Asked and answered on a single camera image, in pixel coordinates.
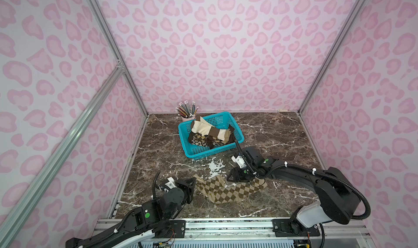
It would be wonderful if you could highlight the teal plastic basket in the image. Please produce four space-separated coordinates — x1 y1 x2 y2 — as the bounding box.
178 112 244 160

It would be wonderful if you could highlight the dark brown argyle sock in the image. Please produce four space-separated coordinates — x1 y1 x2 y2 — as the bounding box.
188 132 213 148

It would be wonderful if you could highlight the cream brown striped sock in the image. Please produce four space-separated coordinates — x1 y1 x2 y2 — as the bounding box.
190 117 235 149

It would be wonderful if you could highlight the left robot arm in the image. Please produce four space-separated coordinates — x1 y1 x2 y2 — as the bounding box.
65 177 197 248

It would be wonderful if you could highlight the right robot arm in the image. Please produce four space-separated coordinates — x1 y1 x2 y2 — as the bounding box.
228 143 371 232

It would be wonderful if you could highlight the pink cup of pencils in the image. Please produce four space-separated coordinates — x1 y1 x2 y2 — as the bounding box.
176 100 198 122

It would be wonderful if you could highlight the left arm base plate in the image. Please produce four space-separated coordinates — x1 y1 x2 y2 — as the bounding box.
162 220 186 238

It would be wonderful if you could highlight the aluminium mounting rail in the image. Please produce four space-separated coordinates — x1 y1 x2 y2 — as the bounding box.
88 215 370 248

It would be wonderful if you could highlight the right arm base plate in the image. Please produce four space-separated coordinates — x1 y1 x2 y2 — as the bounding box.
272 219 321 238

